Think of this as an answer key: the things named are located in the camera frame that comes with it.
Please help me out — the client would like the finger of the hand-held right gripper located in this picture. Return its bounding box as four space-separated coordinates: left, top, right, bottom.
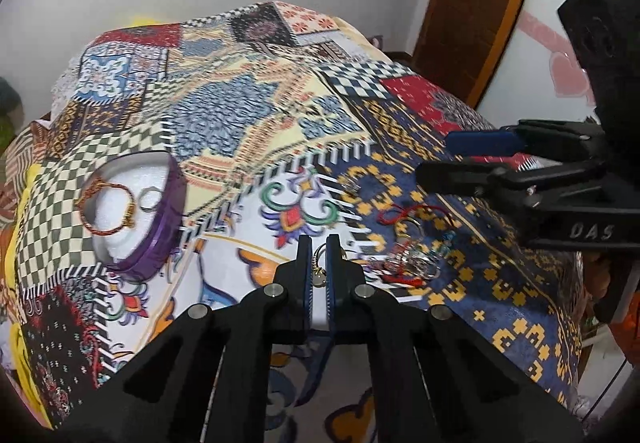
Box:
416 158 608 214
444 120 607 164

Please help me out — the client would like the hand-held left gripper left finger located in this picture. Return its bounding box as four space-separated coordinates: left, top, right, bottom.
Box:
65 235 314 443

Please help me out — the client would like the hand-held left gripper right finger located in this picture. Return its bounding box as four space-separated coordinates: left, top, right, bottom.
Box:
325 234 586 443

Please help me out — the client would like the silver ring pendant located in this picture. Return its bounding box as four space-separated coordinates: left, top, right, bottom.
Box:
312 244 347 287

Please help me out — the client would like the round purple jewelry box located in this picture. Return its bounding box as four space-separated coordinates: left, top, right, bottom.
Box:
80 150 189 277

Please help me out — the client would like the pile of silver jewelry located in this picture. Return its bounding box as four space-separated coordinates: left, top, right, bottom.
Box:
371 228 458 288

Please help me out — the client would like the pink heart sticker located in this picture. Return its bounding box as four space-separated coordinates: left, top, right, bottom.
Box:
519 15 597 98

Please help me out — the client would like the patchwork printed blanket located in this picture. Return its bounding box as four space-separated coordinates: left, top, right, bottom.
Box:
0 0 587 443

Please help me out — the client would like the green cloth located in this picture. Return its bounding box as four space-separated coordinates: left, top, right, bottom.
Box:
0 77 25 151

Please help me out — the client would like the red string bracelet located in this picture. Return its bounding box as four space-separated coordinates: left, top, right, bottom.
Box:
377 203 459 229

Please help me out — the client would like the silver ring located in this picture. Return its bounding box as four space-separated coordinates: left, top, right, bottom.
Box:
138 187 166 214

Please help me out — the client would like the orange braided bracelet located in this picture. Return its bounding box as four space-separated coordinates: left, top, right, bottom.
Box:
77 178 137 237

